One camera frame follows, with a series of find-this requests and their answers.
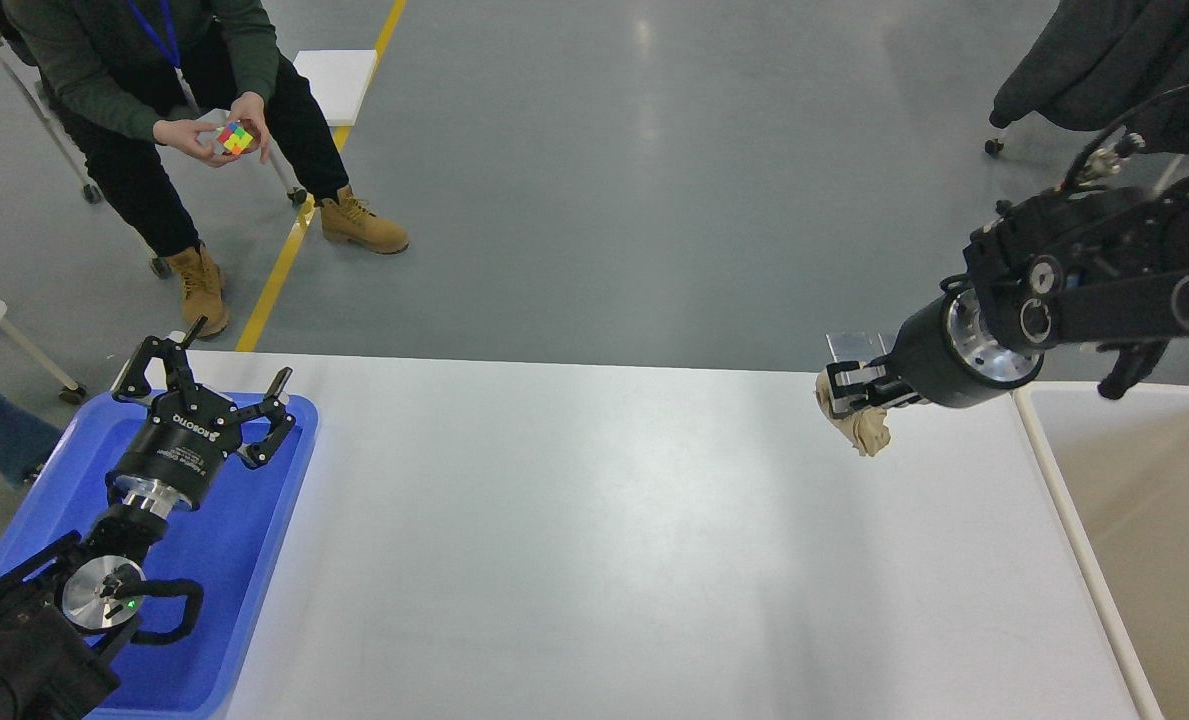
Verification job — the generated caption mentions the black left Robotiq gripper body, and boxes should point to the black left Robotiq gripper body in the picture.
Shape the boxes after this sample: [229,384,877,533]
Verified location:
[106,387,243,511]

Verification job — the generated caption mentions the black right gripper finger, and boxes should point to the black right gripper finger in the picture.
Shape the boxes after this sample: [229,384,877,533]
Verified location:
[824,356,900,419]
[863,386,927,410]

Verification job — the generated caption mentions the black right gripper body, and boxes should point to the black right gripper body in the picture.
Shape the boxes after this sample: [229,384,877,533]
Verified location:
[886,288,1043,409]

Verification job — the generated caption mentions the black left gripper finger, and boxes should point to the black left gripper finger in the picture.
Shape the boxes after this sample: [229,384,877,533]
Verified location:
[111,317,207,403]
[234,366,296,470]

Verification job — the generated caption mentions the brown paper ball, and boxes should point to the brown paper ball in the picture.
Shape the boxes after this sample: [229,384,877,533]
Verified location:
[814,372,892,457]

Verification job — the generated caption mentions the colourful Rubik's cube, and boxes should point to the colourful Rubik's cube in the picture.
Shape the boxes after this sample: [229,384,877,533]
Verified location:
[215,120,256,156]

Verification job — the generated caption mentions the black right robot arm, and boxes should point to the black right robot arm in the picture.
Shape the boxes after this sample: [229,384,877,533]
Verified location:
[818,83,1189,423]

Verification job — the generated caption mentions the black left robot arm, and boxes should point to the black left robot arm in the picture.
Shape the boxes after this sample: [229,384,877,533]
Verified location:
[0,336,317,719]

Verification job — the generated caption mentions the person's right hand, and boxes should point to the person's right hand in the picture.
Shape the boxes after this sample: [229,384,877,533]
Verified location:
[152,119,241,168]

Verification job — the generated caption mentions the person's left hand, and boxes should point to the person's left hand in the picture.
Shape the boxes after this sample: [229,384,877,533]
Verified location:
[225,91,271,165]

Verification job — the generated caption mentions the left metal floor plate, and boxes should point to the left metal floor plate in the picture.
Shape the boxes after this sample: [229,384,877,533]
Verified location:
[826,331,891,365]

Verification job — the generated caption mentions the blue plastic tray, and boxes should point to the blue plastic tray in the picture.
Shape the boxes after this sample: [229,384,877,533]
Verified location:
[0,394,319,719]

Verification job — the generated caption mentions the tan right boot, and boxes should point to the tan right boot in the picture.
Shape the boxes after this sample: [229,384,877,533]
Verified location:
[164,244,229,340]

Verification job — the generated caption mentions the tan boot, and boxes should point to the tan boot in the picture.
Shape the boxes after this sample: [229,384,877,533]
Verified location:
[316,184,410,255]
[164,244,229,340]

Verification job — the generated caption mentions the tan left boot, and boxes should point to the tan left boot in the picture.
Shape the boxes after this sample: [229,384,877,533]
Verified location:
[316,184,410,255]

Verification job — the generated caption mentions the beige plastic bin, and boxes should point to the beige plastic bin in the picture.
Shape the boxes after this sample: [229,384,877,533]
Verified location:
[1015,383,1189,719]

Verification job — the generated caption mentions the person in green sweater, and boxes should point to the person in green sweater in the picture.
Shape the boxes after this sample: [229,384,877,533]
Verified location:
[1,1,352,260]

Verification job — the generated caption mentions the black coat on chair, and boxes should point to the black coat on chair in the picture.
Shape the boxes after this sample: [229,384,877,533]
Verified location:
[988,1,1189,154]

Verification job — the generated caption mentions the white foam board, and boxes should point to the white foam board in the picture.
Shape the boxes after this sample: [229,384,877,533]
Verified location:
[292,49,379,128]

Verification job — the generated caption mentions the grey office chair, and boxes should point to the grey office chair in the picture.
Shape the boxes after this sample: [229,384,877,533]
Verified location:
[0,36,309,279]

